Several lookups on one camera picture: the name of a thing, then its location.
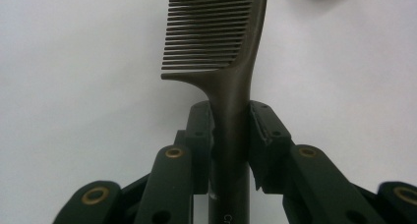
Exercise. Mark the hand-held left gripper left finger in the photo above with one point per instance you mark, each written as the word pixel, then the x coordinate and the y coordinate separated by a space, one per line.
pixel 200 145

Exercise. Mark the dark brown comb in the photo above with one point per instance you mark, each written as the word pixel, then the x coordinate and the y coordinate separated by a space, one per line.
pixel 229 96

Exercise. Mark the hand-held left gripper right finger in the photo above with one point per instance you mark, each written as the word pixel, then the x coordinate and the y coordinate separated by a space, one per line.
pixel 267 145

